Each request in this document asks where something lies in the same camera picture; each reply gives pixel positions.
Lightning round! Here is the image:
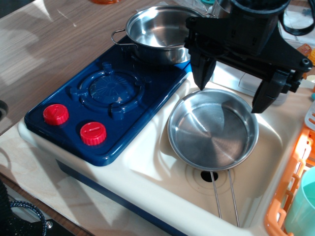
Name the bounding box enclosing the blue toy stove top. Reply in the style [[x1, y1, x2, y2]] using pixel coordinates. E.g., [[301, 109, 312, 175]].
[[24, 45, 191, 166]]

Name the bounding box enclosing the black corrugated hose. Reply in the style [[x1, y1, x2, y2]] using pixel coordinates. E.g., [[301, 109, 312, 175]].
[[0, 177, 13, 219]]

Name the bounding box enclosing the grey toy faucet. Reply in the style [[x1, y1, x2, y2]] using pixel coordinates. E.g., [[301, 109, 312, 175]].
[[210, 62, 262, 101]]

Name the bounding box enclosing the mint green plastic cup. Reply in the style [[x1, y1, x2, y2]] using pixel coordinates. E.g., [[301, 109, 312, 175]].
[[284, 167, 315, 236]]

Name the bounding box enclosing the yellow toy corn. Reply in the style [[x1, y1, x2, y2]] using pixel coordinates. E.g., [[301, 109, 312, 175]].
[[308, 49, 315, 66]]

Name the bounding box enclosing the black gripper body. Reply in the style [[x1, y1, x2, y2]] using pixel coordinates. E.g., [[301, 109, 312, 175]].
[[185, 15, 312, 93]]

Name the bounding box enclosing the orange transparent measuring cup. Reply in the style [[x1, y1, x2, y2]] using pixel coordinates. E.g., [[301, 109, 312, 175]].
[[296, 43, 312, 57]]

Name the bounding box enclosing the cream toy sink unit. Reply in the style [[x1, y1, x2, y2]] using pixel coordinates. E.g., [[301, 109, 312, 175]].
[[18, 75, 315, 236]]

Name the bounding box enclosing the steel pot with handles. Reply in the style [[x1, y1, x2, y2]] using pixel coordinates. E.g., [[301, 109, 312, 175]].
[[111, 5, 203, 65]]

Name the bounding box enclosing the red stove knob left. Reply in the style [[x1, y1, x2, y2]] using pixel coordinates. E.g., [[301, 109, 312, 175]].
[[43, 104, 69, 126]]

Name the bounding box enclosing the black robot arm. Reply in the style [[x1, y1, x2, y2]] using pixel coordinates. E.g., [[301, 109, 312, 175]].
[[185, 0, 315, 113]]

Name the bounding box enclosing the black braided cable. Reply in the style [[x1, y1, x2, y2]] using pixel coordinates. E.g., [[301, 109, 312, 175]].
[[0, 200, 53, 236]]

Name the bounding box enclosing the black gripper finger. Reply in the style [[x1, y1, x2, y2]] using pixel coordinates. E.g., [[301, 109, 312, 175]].
[[252, 80, 283, 114], [190, 53, 217, 90]]

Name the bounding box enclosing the white plastic spatula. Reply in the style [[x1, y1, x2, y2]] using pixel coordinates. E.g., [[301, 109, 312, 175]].
[[304, 102, 315, 131]]

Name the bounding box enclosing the red stove knob right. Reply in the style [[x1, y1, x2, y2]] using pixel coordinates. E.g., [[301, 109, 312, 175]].
[[80, 121, 107, 146]]

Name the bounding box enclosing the red stove knob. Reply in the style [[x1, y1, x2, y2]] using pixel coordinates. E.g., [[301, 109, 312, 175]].
[[43, 104, 69, 126], [80, 121, 107, 146]]

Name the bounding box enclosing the orange dish rack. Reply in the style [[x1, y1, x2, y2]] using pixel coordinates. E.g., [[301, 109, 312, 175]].
[[264, 125, 315, 236]]

